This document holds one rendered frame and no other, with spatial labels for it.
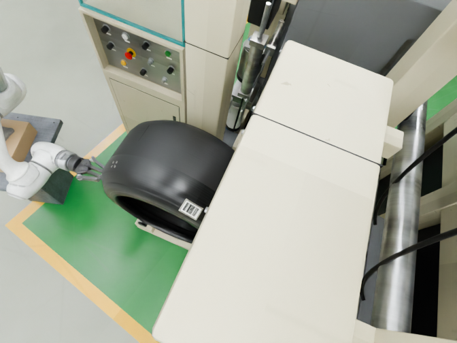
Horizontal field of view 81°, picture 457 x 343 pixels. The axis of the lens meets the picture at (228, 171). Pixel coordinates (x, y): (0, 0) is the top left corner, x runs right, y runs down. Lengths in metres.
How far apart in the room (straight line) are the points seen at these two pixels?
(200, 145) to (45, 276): 1.80
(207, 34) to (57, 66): 2.69
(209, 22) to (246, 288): 0.60
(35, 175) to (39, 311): 1.19
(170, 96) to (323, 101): 1.22
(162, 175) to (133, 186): 0.10
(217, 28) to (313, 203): 0.49
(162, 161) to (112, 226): 1.55
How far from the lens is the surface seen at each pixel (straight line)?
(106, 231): 2.33
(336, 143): 0.52
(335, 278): 0.44
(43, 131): 2.03
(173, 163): 0.82
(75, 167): 1.41
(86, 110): 2.90
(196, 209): 0.80
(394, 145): 0.67
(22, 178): 1.43
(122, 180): 0.88
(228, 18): 0.71
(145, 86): 1.74
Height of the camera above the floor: 2.17
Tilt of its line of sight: 64 degrees down
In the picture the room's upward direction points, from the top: 16 degrees clockwise
